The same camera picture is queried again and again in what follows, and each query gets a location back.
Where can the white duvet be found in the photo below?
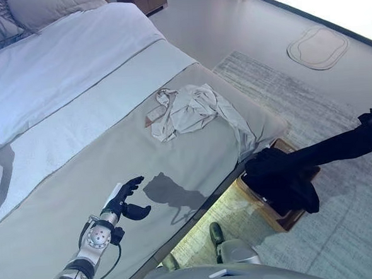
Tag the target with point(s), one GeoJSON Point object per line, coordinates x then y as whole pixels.
{"type": "Point", "coordinates": [58, 65]}

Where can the green right robot foot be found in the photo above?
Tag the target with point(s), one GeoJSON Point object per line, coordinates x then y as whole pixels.
{"type": "Point", "coordinates": [216, 234]}

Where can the brown wicker basket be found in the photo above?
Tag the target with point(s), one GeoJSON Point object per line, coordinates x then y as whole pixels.
{"type": "Point", "coordinates": [252, 198]}

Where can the small grey floor mat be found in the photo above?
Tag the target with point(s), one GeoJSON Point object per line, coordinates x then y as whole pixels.
{"type": "Point", "coordinates": [317, 47]}

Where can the pink patterned cloth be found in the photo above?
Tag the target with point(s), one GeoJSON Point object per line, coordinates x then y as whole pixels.
{"type": "Point", "coordinates": [155, 117]}

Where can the bed with grey bedspread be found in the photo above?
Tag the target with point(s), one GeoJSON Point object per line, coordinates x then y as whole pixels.
{"type": "Point", "coordinates": [95, 157]}

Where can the small white chest label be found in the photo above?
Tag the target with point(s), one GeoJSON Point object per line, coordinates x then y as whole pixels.
{"type": "Point", "coordinates": [222, 273]}

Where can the brown wooden nightstand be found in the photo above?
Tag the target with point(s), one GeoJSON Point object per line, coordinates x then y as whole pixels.
{"type": "Point", "coordinates": [149, 1]}

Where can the beige garment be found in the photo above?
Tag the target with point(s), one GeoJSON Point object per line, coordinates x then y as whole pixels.
{"type": "Point", "coordinates": [197, 110]}

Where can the silver right robot leg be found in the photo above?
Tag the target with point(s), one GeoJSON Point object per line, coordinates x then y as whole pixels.
{"type": "Point", "coordinates": [240, 251]}

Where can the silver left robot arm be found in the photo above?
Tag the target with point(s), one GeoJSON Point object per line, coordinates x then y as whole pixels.
{"type": "Point", "coordinates": [97, 239]}

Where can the white flat sheet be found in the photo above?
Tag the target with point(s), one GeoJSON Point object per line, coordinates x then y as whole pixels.
{"type": "Point", "coordinates": [93, 113]}

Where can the black garment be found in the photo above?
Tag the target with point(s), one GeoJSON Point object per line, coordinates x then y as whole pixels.
{"type": "Point", "coordinates": [280, 178]}

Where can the grey textured area rug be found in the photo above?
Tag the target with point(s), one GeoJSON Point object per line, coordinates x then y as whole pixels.
{"type": "Point", "coordinates": [297, 101]}

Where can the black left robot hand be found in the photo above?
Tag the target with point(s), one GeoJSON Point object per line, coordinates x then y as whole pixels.
{"type": "Point", "coordinates": [117, 200]}

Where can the grey bed pillow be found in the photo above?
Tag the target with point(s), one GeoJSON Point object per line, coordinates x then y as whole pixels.
{"type": "Point", "coordinates": [55, 8]}

